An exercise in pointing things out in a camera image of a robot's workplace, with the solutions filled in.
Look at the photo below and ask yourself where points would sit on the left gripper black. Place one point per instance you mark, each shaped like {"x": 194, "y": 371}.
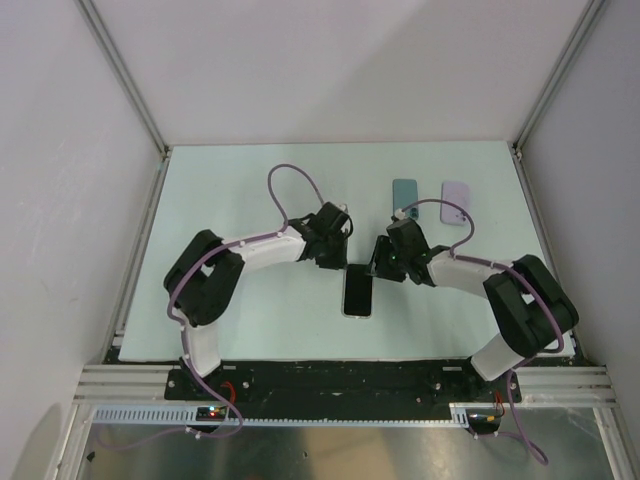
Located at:
{"x": 339, "y": 260}

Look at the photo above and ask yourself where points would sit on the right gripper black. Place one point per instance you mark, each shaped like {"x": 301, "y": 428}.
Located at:
{"x": 379, "y": 266}

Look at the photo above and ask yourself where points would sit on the white phone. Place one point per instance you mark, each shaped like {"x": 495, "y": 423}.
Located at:
{"x": 357, "y": 292}

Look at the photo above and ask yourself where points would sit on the purple phone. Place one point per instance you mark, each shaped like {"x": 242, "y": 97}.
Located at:
{"x": 455, "y": 196}

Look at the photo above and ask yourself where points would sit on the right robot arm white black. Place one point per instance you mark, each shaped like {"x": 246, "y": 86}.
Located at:
{"x": 531, "y": 310}

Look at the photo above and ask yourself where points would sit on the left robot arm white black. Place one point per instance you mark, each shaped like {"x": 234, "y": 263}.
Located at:
{"x": 202, "y": 281}

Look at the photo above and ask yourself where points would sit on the teal phone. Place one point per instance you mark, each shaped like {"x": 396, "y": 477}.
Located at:
{"x": 404, "y": 195}

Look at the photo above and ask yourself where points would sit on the white slotted cable duct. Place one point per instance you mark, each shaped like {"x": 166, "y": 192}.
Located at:
{"x": 183, "y": 415}

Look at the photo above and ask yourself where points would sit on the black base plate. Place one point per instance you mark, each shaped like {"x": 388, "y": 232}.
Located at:
{"x": 355, "y": 390}

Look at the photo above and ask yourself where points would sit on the aluminium frame rail front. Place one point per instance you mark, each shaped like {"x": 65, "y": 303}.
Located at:
{"x": 554, "y": 385}

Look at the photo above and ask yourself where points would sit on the left aluminium corner post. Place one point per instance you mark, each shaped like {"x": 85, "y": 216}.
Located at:
{"x": 116, "y": 62}

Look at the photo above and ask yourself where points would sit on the aluminium corner post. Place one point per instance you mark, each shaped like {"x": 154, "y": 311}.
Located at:
{"x": 577, "y": 40}
{"x": 116, "y": 62}

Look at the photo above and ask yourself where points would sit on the right aluminium corner post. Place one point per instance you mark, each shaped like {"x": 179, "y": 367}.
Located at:
{"x": 577, "y": 40}

